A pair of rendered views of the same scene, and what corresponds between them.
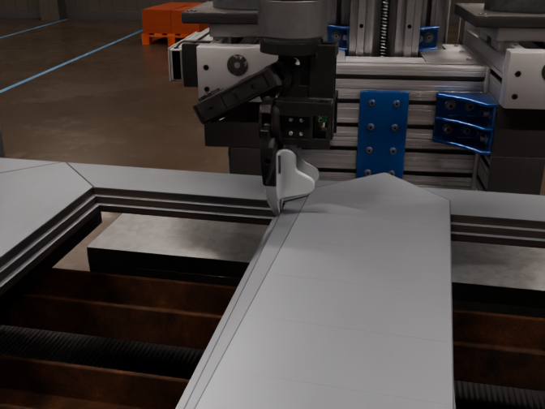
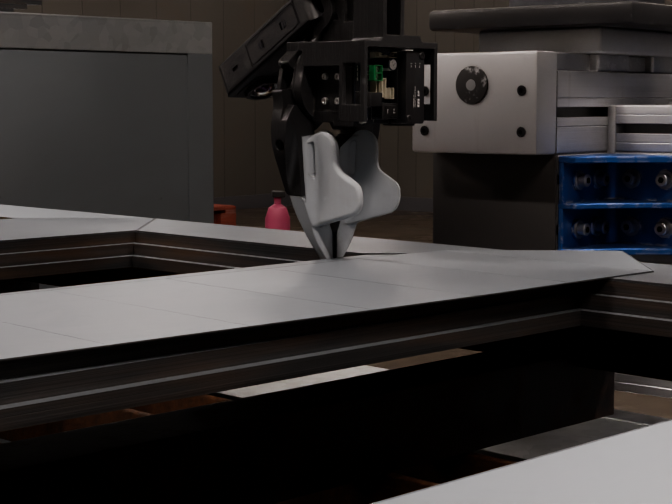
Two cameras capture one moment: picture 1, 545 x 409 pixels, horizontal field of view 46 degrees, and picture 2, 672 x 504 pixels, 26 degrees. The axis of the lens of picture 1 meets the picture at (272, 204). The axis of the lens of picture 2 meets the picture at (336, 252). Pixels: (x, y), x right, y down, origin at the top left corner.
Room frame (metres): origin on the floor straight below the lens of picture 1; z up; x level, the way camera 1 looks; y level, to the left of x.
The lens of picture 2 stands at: (-0.10, -0.56, 0.95)
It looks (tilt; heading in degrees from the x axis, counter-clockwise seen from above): 6 degrees down; 33
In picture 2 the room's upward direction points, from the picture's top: straight up
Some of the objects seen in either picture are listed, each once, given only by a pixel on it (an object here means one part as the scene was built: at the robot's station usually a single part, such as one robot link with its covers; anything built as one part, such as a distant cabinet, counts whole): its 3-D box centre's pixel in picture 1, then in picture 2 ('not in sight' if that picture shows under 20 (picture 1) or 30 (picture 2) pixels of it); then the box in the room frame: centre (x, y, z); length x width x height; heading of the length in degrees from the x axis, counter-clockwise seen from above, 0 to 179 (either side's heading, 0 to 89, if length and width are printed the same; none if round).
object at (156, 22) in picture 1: (185, 22); not in sight; (8.34, 1.09, 0.20); 1.15 x 0.85 x 0.40; 174
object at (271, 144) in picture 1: (271, 148); (304, 130); (0.71, 0.00, 0.93); 0.05 x 0.02 x 0.09; 168
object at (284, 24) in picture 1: (292, 19); not in sight; (0.73, -0.02, 1.07); 0.08 x 0.08 x 0.05
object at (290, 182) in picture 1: (289, 184); (333, 199); (0.71, -0.02, 0.88); 0.06 x 0.03 x 0.09; 78
